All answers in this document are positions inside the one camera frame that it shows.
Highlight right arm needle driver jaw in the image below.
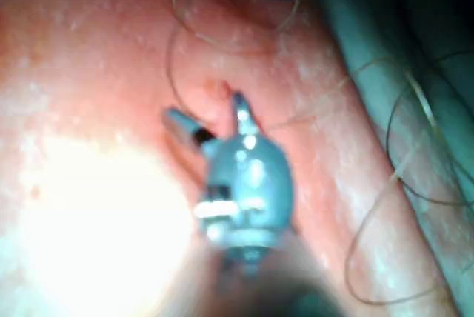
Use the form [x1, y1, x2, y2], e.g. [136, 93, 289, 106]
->
[231, 90, 258, 139]
[162, 108, 214, 147]

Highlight right arm needle driver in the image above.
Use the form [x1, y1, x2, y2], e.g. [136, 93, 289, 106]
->
[196, 133, 293, 258]

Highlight blue thread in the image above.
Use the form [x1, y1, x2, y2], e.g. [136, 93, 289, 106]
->
[165, 0, 474, 307]

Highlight tissue pad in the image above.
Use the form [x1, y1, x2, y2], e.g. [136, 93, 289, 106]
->
[0, 0, 462, 317]

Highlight wrinkled cloth drape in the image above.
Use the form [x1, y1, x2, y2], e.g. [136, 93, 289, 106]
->
[301, 0, 474, 317]

